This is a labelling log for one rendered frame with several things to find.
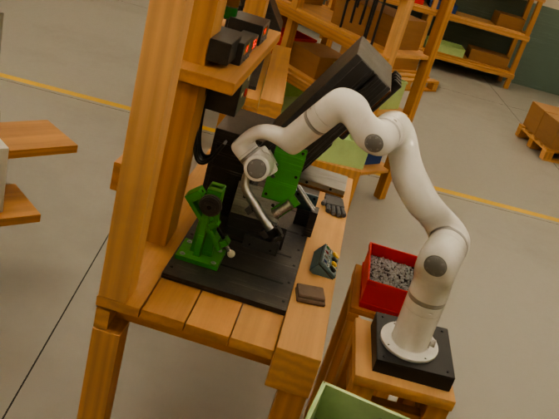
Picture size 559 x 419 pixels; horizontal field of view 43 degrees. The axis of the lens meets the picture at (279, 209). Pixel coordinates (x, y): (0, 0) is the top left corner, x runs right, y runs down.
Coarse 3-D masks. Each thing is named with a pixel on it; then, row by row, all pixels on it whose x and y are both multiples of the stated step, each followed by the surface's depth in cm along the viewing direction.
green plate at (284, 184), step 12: (276, 156) 255; (288, 156) 255; (300, 156) 255; (288, 168) 256; (300, 168) 255; (276, 180) 257; (288, 180) 256; (264, 192) 258; (276, 192) 257; (288, 192) 257
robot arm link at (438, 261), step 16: (432, 240) 204; (448, 240) 203; (464, 240) 208; (432, 256) 200; (448, 256) 199; (464, 256) 207; (416, 272) 208; (432, 272) 201; (448, 272) 200; (416, 288) 214; (432, 288) 209; (448, 288) 208; (432, 304) 213
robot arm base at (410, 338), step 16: (416, 304) 215; (400, 320) 222; (416, 320) 217; (432, 320) 216; (384, 336) 226; (400, 336) 222; (416, 336) 219; (432, 336) 222; (400, 352) 221; (416, 352) 222; (432, 352) 224
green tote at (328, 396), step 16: (320, 400) 192; (336, 400) 191; (352, 400) 189; (368, 400) 189; (320, 416) 194; (336, 416) 193; (352, 416) 191; (368, 416) 189; (384, 416) 188; (400, 416) 186
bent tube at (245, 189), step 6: (270, 150) 254; (276, 162) 254; (246, 180) 254; (246, 186) 255; (246, 192) 255; (246, 198) 256; (252, 198) 255; (252, 204) 255; (258, 204) 256; (258, 210) 255; (258, 216) 256; (264, 216) 256; (264, 222) 256; (270, 228) 256
